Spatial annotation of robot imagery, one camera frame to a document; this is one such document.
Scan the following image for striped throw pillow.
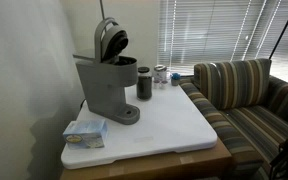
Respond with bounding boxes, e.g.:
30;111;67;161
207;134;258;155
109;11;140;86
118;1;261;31
193;58;273;111

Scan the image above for clear jar silver lid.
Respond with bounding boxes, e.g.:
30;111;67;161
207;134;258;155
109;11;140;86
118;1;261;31
153;64;169;84

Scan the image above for black camera stand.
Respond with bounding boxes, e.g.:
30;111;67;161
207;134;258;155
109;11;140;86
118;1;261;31
268;0;288;60

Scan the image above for striped sofa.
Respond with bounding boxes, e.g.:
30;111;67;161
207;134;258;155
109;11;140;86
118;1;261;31
178;74;288;180

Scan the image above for black lidded steel tumbler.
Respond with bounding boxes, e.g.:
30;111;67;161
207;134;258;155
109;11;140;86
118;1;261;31
136;66;153;101

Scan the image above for white window blinds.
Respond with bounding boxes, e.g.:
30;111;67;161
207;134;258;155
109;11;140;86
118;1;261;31
157;0;288;85

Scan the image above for thin metal pole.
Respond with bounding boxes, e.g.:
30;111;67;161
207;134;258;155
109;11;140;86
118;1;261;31
99;0;106;21

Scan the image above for white square table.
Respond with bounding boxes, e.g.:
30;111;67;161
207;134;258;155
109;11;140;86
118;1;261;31
59;137;233;180

